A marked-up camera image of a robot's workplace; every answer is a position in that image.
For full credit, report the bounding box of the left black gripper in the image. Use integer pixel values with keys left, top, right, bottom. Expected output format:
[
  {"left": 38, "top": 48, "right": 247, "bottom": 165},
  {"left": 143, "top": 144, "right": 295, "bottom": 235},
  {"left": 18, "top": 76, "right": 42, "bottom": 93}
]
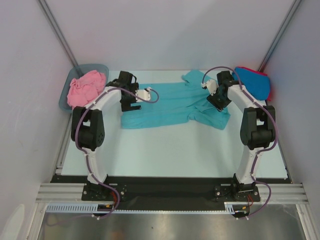
[{"left": 120, "top": 83, "right": 141, "bottom": 112}]

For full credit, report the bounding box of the teal t shirt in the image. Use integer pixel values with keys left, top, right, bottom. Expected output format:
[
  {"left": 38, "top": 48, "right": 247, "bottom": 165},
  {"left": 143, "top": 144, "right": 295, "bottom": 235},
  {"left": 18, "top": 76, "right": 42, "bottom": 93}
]
[{"left": 121, "top": 70, "right": 231, "bottom": 130}]

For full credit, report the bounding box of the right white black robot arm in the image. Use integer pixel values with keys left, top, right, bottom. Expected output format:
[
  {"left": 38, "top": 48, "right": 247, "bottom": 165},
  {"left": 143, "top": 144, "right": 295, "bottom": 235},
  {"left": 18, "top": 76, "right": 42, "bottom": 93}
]
[{"left": 201, "top": 67, "right": 278, "bottom": 201}]

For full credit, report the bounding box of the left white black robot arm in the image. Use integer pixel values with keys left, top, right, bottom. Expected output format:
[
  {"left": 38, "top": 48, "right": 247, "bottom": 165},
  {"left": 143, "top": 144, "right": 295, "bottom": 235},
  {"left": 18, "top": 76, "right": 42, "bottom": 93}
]
[{"left": 71, "top": 71, "right": 146, "bottom": 200}]

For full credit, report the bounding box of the blue folded t shirt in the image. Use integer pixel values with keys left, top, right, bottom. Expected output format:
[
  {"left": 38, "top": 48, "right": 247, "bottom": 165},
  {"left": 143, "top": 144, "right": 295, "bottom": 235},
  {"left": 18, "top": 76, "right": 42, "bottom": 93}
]
[{"left": 232, "top": 66, "right": 272, "bottom": 101}]

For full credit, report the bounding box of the pink crumpled t shirt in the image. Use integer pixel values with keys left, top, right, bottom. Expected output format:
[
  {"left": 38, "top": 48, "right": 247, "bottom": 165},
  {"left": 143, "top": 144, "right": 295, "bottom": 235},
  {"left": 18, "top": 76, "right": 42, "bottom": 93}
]
[{"left": 67, "top": 70, "right": 107, "bottom": 109}]

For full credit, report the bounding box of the grey plastic basket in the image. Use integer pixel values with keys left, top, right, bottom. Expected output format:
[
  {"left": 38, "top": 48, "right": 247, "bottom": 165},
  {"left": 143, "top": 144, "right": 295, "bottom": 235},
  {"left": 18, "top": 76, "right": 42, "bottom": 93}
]
[{"left": 58, "top": 63, "right": 109, "bottom": 114}]

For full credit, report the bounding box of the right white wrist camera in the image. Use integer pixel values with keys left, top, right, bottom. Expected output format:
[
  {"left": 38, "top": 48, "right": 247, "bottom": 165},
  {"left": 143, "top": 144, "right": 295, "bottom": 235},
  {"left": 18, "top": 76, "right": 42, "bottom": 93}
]
[{"left": 201, "top": 79, "right": 219, "bottom": 96}]

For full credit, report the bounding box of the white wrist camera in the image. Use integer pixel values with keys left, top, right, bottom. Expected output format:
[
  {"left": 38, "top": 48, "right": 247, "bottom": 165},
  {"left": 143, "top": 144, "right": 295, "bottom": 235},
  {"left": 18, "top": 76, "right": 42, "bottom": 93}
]
[
  {"left": 135, "top": 87, "right": 151, "bottom": 103},
  {"left": 201, "top": 79, "right": 219, "bottom": 96}
]

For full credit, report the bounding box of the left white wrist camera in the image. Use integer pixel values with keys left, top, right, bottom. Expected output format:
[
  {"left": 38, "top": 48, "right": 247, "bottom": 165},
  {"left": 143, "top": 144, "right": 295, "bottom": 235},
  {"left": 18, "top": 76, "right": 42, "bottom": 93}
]
[{"left": 135, "top": 87, "right": 151, "bottom": 103}]

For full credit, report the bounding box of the grey slotted cable duct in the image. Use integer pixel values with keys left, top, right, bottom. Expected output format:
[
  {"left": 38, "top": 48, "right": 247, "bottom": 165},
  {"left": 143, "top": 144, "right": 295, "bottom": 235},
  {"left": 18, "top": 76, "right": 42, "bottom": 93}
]
[{"left": 46, "top": 203, "right": 248, "bottom": 215}]

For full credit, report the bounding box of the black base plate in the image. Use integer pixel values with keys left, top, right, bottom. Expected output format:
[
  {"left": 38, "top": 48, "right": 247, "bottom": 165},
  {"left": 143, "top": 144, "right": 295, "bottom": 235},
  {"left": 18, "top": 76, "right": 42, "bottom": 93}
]
[{"left": 50, "top": 175, "right": 292, "bottom": 212}]

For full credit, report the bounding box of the left corner aluminium post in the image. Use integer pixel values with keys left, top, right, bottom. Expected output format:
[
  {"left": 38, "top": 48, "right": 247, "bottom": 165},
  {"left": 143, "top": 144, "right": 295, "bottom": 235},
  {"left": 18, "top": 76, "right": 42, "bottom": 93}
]
[{"left": 36, "top": 0, "right": 78, "bottom": 67}]

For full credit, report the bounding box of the corner aluminium post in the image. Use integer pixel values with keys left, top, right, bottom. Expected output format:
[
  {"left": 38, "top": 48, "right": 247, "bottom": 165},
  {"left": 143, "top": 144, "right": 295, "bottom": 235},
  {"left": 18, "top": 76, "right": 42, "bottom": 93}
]
[
  {"left": 36, "top": 0, "right": 78, "bottom": 67},
  {"left": 257, "top": 0, "right": 304, "bottom": 73}
]

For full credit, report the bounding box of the right corner aluminium post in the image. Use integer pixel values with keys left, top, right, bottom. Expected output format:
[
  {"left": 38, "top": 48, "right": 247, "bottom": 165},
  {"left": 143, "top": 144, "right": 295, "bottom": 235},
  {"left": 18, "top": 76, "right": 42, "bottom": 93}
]
[{"left": 257, "top": 0, "right": 304, "bottom": 73}]

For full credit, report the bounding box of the aluminium frame rail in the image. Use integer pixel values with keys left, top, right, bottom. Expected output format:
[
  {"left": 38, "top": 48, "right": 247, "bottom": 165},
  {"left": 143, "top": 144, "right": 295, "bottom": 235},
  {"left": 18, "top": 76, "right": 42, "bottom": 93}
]
[{"left": 35, "top": 183, "right": 309, "bottom": 205}]

